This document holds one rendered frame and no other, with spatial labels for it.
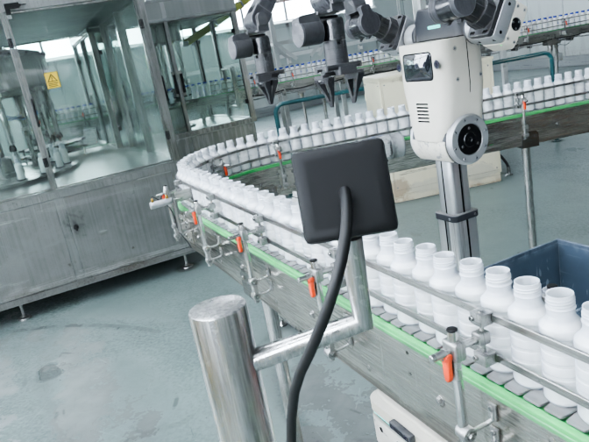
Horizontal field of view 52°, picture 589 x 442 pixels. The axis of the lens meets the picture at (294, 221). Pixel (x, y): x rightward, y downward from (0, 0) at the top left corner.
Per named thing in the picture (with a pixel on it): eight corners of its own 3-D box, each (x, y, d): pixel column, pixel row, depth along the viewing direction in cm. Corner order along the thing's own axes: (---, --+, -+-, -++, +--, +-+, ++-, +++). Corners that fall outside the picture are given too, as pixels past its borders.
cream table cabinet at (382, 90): (476, 170, 639) (465, 57, 607) (504, 181, 579) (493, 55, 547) (377, 190, 629) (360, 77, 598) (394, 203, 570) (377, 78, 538)
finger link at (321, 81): (356, 103, 146) (351, 64, 144) (330, 109, 144) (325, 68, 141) (343, 103, 152) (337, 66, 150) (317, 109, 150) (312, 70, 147)
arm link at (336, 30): (347, 11, 142) (334, 15, 147) (322, 15, 139) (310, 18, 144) (351, 42, 144) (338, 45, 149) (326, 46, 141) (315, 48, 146)
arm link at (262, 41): (271, 32, 182) (263, 33, 187) (251, 34, 179) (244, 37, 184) (275, 55, 184) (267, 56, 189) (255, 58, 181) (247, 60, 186)
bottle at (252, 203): (275, 237, 188) (265, 186, 183) (268, 243, 183) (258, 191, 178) (258, 238, 190) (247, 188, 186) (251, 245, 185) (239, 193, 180)
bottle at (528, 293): (506, 375, 94) (497, 279, 90) (540, 366, 95) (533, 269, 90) (528, 395, 88) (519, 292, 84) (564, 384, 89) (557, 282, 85)
